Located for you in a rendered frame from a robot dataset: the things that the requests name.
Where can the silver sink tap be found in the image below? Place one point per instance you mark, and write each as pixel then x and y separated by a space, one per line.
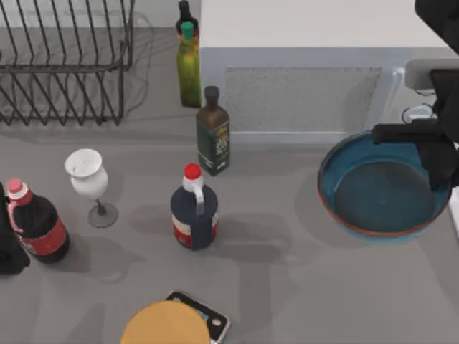
pixel 416 113

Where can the pale grey rounded box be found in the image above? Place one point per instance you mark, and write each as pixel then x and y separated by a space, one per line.
pixel 417 77

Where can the blue bowl with red rim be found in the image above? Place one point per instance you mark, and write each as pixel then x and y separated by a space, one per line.
pixel 380 193

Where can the dark olive oil bottle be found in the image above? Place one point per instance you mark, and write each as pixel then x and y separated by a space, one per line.
pixel 212 139

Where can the dark jug bottle, red cap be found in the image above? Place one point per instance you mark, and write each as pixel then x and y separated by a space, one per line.
pixel 195 218

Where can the green bottle with green cap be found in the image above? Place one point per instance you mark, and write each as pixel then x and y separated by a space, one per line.
pixel 189 71

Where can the black kitchen scale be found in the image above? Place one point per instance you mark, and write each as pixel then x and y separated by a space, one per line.
pixel 217 322

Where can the dark bottle with black cap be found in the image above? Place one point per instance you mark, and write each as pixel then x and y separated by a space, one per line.
pixel 184 10

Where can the round orange bread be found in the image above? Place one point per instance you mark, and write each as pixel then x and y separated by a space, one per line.
pixel 165 326

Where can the white goblet with grey stem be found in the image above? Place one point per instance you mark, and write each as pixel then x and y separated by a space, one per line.
pixel 86 175

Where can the dark bottle with pink cap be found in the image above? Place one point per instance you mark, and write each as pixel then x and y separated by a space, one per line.
pixel 39 222

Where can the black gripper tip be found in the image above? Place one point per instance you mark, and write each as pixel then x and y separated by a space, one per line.
pixel 9 247

